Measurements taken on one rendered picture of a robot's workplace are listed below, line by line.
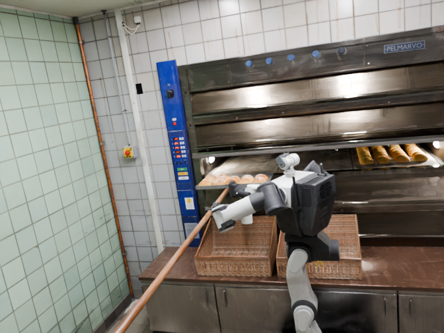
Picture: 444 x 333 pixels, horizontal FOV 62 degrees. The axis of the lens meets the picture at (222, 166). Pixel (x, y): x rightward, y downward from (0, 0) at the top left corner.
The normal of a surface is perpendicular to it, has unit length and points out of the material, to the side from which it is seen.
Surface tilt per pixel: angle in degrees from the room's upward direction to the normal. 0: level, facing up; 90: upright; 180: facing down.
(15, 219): 90
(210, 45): 90
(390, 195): 70
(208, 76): 90
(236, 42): 90
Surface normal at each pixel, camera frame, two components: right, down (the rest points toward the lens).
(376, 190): -0.32, -0.08
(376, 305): -0.29, 0.25
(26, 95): 0.95, -0.06
